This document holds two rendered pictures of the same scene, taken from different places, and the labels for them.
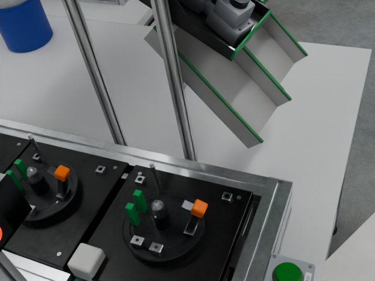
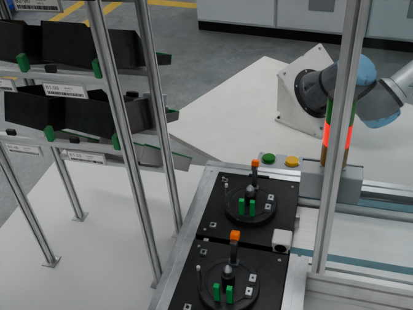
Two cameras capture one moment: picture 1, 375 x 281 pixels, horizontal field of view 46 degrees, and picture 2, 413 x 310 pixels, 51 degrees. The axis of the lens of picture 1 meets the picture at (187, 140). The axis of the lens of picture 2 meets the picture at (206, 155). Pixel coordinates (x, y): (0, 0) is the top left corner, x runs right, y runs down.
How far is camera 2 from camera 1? 112 cm
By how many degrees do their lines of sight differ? 70
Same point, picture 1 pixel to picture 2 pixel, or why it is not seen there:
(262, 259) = (260, 168)
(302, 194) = (195, 179)
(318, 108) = (121, 173)
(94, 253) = (279, 231)
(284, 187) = (212, 162)
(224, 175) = (203, 189)
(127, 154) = (180, 246)
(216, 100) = (174, 157)
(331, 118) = not seen: hidden behind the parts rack
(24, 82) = not seen: outside the picture
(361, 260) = (237, 158)
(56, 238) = (267, 266)
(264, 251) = not seen: hidden behind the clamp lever
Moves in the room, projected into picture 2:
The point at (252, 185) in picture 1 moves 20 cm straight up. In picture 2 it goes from (211, 175) to (206, 120)
